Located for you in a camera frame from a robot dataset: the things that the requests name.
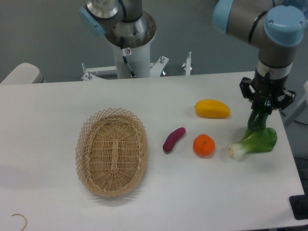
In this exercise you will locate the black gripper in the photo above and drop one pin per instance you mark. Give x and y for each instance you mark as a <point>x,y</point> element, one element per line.
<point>266,86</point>

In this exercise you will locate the green cucumber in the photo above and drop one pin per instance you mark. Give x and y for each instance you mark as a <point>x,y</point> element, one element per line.
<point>258,116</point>

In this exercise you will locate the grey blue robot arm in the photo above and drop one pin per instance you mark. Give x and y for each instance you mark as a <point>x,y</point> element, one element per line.
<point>275,27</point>

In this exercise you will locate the green bok choy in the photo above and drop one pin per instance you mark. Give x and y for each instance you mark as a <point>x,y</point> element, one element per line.
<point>252,142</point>

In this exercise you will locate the yellow mango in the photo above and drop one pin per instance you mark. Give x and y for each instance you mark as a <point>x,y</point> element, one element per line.
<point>210,108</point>

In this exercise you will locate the orange mandarin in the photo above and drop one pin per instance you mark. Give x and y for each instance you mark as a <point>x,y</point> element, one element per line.
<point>203,145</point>

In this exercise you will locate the purple sweet potato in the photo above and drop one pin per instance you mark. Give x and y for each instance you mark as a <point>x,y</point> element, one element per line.
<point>172,139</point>

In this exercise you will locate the black device at table edge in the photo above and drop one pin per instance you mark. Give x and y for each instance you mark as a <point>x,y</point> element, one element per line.
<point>299,205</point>

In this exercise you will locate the woven wicker basket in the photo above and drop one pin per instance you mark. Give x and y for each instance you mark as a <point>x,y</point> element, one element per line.
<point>111,152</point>

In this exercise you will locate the white chair armrest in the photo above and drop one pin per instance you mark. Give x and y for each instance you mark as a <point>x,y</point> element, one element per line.
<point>24,73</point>

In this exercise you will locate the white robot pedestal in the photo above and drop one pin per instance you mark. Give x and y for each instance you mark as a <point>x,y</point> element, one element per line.
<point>131,46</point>

